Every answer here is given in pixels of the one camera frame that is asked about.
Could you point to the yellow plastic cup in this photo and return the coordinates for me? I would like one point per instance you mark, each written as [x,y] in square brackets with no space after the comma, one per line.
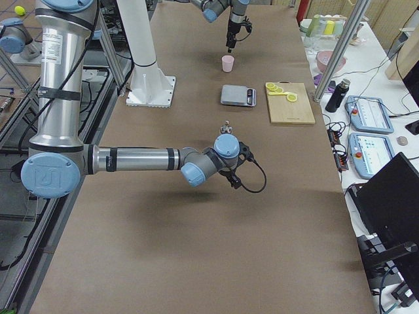
[329,27]

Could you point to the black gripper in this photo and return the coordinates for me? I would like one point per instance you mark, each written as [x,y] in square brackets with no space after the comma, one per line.
[233,27]
[225,130]

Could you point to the purple cloth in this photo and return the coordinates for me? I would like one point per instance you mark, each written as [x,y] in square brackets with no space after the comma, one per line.
[317,79]

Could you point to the bamboo cutting board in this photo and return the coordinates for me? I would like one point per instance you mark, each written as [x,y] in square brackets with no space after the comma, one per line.
[282,111]

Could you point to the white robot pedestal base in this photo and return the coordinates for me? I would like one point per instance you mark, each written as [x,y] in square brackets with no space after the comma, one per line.
[149,86]

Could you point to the pink plastic cup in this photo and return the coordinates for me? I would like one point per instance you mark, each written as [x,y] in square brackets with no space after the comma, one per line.
[227,63]

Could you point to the clear glass sauce bottle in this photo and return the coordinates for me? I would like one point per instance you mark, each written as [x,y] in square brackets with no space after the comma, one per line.
[226,128]

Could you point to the lower blue teach pendant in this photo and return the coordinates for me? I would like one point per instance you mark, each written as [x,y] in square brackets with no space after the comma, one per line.
[369,153]

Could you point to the silver digital kitchen scale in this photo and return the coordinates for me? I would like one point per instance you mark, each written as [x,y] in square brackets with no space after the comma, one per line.
[236,95]

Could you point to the upper blue teach pendant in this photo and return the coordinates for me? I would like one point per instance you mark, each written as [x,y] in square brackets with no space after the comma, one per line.
[368,114]

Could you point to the green plastic cup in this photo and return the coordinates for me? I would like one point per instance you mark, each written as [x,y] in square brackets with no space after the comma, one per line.
[314,24]

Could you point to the yellow plastic knife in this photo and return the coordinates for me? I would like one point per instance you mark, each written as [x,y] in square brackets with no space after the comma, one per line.
[278,93]

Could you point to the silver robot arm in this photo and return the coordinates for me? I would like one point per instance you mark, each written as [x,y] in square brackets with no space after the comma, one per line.
[58,159]
[211,10]

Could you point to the black monitor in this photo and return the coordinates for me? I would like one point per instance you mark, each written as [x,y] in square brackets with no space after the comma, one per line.
[388,205]

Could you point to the blue teach pendant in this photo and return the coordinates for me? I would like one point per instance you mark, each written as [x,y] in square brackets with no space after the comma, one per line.
[369,153]
[368,114]

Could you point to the black water bottle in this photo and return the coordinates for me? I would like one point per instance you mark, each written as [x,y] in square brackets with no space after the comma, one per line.
[338,95]

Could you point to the pink bowl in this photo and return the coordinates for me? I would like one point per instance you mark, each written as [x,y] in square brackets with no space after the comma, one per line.
[323,58]

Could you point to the aluminium frame post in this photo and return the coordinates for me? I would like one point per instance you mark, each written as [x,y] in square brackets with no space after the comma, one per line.
[349,29]

